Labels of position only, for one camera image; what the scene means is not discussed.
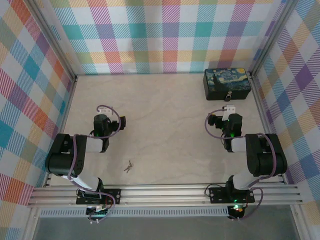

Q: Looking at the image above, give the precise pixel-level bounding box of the aluminium table side rail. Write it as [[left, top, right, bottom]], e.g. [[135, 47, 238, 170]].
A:
[[42, 74, 79, 188], [248, 71, 287, 186]]

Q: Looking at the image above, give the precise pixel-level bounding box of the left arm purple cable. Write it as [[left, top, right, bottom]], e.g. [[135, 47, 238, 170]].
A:
[[67, 104, 122, 225]]

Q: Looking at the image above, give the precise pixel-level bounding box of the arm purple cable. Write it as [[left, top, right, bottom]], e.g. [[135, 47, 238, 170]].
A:
[[67, 104, 122, 225], [204, 108, 278, 222]]

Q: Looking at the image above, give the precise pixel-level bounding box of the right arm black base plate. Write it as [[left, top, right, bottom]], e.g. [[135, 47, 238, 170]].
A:
[[208, 186, 255, 204]]

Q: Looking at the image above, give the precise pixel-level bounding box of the electronics board with white connector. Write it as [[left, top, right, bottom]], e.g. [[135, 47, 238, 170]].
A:
[[86, 204, 112, 225]]

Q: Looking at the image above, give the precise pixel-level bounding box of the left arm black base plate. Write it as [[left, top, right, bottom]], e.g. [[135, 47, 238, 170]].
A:
[[76, 188, 122, 206]]

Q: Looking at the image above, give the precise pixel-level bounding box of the electronics board with orange connector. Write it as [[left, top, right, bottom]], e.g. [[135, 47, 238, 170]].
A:
[[228, 203, 247, 222]]

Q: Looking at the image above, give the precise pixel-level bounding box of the silver key bunch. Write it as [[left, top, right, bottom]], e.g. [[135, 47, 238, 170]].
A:
[[123, 159, 134, 173]]

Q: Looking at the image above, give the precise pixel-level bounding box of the black box with painted lid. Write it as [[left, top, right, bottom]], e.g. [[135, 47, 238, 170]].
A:
[[202, 66, 252, 102]]

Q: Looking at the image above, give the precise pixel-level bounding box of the white slotted cable duct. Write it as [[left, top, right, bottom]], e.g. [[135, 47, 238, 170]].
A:
[[39, 206, 230, 218]]

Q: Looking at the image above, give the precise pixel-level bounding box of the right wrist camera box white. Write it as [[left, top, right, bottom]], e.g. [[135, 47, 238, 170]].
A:
[[222, 104, 237, 121]]

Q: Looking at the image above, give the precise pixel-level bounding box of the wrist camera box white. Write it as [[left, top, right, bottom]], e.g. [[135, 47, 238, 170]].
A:
[[97, 105, 114, 116], [222, 104, 237, 121]]

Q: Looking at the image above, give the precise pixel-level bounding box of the aluminium frame post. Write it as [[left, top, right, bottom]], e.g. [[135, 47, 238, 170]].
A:
[[249, 0, 295, 78], [26, 0, 78, 82]]

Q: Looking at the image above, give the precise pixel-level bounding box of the aluminium frame leg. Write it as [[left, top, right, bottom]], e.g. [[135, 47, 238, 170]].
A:
[[291, 203, 308, 240], [22, 206, 42, 240]]

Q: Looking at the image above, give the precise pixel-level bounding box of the long aluminium mounting rail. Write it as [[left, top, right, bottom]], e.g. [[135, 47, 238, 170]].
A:
[[27, 183, 305, 208]]

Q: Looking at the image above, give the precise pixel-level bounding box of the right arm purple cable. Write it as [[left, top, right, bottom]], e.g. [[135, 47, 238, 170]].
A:
[[204, 108, 278, 222]]

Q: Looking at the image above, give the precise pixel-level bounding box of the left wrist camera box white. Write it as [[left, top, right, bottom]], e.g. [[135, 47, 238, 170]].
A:
[[97, 105, 114, 116]]

